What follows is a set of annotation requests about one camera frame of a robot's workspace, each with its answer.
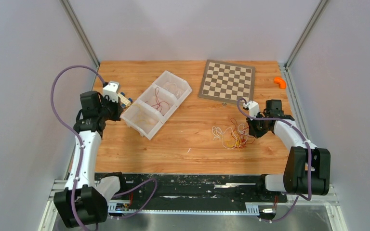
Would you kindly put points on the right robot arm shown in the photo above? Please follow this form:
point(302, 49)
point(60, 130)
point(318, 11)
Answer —
point(307, 171)

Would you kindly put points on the wooden chessboard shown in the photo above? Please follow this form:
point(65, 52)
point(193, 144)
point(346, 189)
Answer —
point(227, 82)

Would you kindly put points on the orange plastic elbow piece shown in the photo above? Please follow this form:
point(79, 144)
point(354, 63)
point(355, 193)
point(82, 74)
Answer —
point(280, 82)

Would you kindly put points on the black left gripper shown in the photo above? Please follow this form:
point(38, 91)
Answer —
point(118, 109)

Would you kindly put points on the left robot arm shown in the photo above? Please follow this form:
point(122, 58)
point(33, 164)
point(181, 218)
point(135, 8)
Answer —
point(82, 202)

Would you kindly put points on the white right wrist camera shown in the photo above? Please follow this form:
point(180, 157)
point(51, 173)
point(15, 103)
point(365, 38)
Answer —
point(253, 108)

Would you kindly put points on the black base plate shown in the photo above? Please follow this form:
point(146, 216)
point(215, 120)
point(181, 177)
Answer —
point(185, 191)

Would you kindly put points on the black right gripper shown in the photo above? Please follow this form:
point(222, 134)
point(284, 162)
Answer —
point(252, 131)

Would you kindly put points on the white slotted cable duct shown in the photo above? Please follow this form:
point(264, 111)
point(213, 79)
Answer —
point(119, 208)

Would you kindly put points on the white three-compartment plastic bin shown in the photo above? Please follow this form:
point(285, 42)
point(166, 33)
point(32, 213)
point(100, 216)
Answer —
point(156, 104)

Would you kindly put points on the white blue toy car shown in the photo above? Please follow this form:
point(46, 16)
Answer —
point(124, 101)

